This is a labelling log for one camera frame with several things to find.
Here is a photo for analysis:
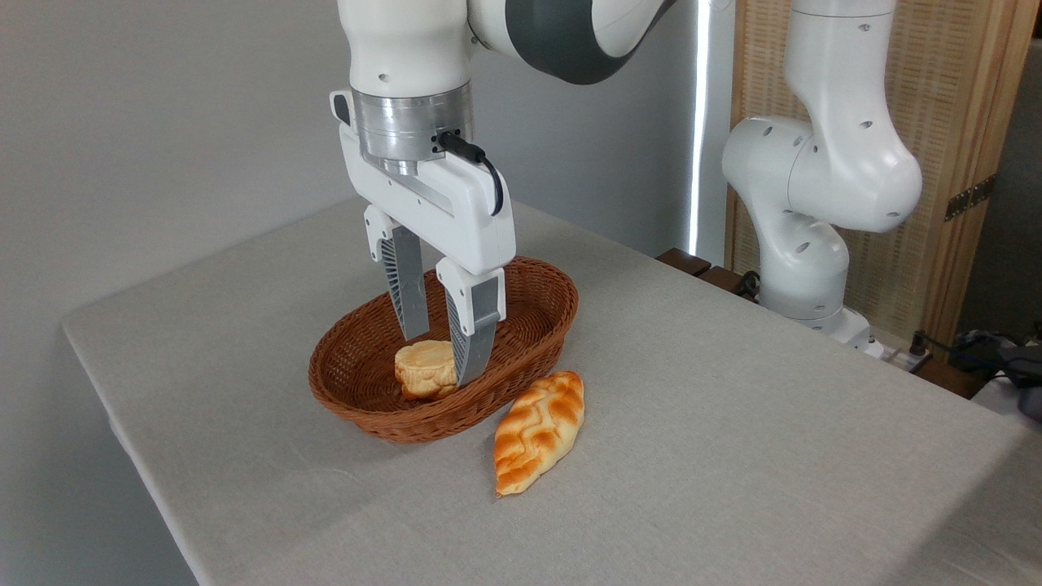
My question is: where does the braided golden bread loaf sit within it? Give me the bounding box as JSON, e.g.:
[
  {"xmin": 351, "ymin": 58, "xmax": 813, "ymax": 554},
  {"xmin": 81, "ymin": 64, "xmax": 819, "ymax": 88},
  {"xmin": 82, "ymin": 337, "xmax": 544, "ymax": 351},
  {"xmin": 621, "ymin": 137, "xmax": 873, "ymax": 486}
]
[{"xmin": 493, "ymin": 370, "xmax": 586, "ymax": 498}]

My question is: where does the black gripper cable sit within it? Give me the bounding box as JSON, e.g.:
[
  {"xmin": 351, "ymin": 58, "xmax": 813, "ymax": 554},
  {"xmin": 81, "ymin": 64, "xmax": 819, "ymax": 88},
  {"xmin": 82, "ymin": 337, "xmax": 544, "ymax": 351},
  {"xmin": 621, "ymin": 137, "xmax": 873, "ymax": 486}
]
[{"xmin": 438, "ymin": 130, "xmax": 506, "ymax": 217}]

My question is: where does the grey linen tablecloth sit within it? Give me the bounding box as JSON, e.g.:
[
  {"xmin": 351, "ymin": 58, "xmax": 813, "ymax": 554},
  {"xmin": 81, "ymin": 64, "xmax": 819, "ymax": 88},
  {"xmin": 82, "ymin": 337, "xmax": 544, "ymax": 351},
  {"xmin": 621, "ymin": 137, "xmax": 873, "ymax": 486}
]
[{"xmin": 62, "ymin": 198, "xmax": 1042, "ymax": 586}]

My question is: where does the white power strip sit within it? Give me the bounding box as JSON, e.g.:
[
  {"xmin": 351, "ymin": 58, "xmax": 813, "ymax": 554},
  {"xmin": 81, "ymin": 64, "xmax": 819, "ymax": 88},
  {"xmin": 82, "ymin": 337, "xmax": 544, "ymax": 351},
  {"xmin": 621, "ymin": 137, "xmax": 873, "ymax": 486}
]
[{"xmin": 873, "ymin": 340, "xmax": 934, "ymax": 375}]

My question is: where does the brown wicker oval basket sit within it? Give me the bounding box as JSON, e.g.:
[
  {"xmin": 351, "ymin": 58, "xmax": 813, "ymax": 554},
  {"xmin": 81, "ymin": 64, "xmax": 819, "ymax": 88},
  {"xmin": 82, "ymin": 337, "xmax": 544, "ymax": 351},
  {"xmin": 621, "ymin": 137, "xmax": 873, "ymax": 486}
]
[{"xmin": 308, "ymin": 256, "xmax": 580, "ymax": 444}]

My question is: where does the wooden rattan folding screen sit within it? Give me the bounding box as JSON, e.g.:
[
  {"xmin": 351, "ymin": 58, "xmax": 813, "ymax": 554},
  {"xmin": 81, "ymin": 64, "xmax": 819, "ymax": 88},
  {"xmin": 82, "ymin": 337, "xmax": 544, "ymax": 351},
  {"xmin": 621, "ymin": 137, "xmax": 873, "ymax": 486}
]
[{"xmin": 725, "ymin": 0, "xmax": 1041, "ymax": 347}]

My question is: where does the round pale bread roll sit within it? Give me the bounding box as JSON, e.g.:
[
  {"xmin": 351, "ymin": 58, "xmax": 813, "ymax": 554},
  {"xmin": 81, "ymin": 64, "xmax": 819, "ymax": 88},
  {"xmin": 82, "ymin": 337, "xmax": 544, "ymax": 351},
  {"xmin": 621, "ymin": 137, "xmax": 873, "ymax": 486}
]
[{"xmin": 394, "ymin": 339, "xmax": 458, "ymax": 401}]

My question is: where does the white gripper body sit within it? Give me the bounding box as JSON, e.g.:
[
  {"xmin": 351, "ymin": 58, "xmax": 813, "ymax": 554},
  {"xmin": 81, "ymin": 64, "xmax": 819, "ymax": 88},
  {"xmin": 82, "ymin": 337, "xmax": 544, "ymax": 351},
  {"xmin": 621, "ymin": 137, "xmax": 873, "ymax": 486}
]
[{"xmin": 330, "ymin": 90, "xmax": 517, "ymax": 276}]

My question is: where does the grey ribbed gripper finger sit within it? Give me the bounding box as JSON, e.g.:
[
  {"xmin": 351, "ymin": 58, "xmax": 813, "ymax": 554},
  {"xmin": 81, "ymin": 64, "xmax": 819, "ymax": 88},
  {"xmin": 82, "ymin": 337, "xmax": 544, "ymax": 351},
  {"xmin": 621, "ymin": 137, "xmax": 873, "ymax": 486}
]
[
  {"xmin": 363, "ymin": 204, "xmax": 431, "ymax": 342},
  {"xmin": 436, "ymin": 257, "xmax": 507, "ymax": 387}
]

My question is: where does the dark metal screen hinge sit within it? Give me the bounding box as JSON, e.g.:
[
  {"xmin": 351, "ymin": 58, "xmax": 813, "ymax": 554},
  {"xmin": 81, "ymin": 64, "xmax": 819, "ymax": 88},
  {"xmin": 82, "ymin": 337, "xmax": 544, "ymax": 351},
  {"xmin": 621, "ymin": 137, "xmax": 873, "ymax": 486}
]
[{"xmin": 944, "ymin": 174, "xmax": 996, "ymax": 222}]

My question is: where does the dark brown wooden block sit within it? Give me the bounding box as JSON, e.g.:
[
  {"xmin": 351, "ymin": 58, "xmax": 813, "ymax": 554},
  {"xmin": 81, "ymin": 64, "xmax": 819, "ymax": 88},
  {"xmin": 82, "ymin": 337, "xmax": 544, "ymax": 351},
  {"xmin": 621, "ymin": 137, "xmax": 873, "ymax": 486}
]
[
  {"xmin": 912, "ymin": 356, "xmax": 990, "ymax": 400},
  {"xmin": 700, "ymin": 265, "xmax": 758, "ymax": 299},
  {"xmin": 656, "ymin": 247, "xmax": 713, "ymax": 278}
]

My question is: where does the black plug with cable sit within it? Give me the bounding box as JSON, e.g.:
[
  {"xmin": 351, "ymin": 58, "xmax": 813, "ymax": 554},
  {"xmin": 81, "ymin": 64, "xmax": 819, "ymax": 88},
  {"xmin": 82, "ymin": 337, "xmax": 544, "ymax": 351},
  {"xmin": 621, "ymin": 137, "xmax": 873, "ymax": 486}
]
[{"xmin": 909, "ymin": 330, "xmax": 1006, "ymax": 363}]

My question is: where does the black device with cables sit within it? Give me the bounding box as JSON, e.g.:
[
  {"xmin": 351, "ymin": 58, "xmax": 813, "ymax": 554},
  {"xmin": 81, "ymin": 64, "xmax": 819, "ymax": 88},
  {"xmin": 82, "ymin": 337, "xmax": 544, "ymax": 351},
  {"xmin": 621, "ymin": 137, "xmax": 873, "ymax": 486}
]
[{"xmin": 948, "ymin": 324, "xmax": 1042, "ymax": 422}]

